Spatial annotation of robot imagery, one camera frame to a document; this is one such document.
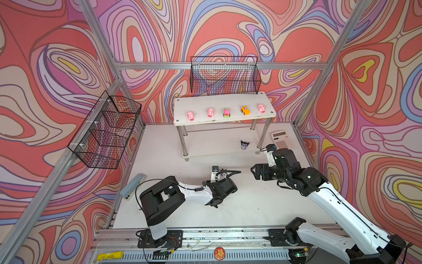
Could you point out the orange toy car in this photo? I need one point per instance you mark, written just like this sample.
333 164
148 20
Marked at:
245 110

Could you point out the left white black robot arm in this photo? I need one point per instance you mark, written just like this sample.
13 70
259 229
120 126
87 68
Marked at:
159 198

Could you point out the pink white calculator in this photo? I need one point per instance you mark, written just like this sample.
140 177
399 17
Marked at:
281 139

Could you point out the back black wire basket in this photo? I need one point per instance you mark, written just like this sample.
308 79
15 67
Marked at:
222 75

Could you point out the pink pig toy front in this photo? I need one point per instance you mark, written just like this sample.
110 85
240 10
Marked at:
190 116

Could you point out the pink green toy car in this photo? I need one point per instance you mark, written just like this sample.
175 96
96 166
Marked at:
226 113

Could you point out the red round sticker badge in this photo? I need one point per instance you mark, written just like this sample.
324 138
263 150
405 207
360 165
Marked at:
219 253

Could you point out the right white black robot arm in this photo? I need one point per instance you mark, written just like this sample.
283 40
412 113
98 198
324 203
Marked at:
365 242

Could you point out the grey stapler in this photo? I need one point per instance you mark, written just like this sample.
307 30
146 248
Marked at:
128 191

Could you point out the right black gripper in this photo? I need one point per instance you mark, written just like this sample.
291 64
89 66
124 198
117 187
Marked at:
265 168

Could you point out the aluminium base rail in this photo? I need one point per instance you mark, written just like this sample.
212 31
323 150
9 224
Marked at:
197 245

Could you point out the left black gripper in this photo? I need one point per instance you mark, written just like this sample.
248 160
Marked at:
209 184

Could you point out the black wire basket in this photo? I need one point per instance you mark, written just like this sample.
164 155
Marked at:
106 131
222 75

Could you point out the white shelf table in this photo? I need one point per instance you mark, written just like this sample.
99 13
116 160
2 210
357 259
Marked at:
222 109

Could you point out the dark purple figure toy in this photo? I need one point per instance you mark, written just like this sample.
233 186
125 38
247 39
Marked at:
244 145

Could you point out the left black wire basket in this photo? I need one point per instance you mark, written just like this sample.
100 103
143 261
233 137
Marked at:
106 131

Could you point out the pink pig toy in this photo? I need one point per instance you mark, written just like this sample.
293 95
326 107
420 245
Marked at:
210 113
262 108
190 116

